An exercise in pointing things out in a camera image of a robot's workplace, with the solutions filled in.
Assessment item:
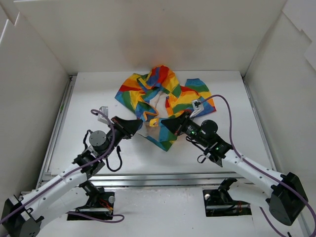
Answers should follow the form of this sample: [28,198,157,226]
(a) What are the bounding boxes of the silver zipper slider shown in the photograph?
[150,119,159,127]

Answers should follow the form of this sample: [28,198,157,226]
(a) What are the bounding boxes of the rainbow striped zip jacket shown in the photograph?
[115,66,216,151]

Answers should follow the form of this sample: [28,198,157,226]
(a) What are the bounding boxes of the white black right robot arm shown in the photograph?
[161,112,308,226]

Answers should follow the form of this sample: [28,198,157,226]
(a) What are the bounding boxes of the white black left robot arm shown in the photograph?
[0,117,143,237]

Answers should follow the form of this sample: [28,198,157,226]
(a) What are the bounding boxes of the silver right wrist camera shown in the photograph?
[190,100,204,119]

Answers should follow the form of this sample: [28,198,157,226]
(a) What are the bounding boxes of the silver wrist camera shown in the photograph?
[190,100,204,119]
[97,106,109,125]

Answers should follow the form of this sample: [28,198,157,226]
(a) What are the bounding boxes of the black left wrist cable loop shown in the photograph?
[105,146,123,172]

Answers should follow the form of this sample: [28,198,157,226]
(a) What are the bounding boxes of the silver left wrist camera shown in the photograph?
[97,106,109,125]

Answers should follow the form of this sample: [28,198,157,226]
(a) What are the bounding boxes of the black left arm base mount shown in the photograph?
[74,181,115,220]

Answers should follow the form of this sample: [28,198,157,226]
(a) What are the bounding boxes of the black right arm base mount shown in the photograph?
[202,178,252,217]

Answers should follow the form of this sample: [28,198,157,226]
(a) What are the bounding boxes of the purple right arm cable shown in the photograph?
[197,94,316,237]

